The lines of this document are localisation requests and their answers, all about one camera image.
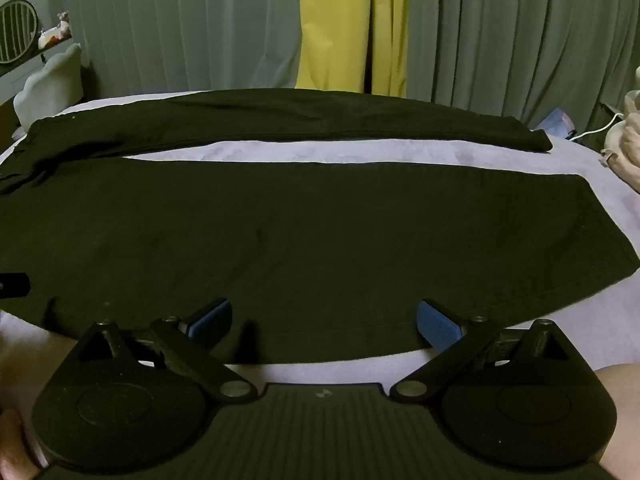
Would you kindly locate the blue and pink packet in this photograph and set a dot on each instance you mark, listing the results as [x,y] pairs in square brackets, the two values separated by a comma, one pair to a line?
[559,122]

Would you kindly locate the yellow curtain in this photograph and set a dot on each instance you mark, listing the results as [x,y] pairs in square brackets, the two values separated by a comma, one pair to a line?
[340,25]

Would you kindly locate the cream plush bundle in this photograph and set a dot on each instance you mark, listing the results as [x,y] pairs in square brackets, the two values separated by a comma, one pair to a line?
[627,140]

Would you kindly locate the person's left knee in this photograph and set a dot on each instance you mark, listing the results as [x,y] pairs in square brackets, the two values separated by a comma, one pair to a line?
[15,445]

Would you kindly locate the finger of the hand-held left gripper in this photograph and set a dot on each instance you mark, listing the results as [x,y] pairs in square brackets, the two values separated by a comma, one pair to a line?
[12,284]

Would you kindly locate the lavender bed sheet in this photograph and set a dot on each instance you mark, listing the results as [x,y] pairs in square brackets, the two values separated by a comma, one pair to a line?
[350,152]

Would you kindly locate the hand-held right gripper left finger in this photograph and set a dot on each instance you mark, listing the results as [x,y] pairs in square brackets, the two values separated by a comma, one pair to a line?
[211,319]

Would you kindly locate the person's right knee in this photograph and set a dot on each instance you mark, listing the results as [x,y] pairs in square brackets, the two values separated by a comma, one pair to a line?
[622,420]

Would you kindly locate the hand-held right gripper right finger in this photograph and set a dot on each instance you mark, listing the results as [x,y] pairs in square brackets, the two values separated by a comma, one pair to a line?
[440,324]

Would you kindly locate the black pants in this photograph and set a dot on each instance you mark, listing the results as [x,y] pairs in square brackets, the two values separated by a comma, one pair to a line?
[300,230]

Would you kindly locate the round table mirror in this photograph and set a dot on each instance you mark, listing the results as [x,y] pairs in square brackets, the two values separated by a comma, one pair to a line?
[17,30]

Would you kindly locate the person's knee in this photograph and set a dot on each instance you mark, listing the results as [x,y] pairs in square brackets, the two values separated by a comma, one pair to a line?
[622,420]
[15,445]

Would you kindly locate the small toy figurine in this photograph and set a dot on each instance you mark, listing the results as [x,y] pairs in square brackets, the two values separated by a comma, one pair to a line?
[59,27]

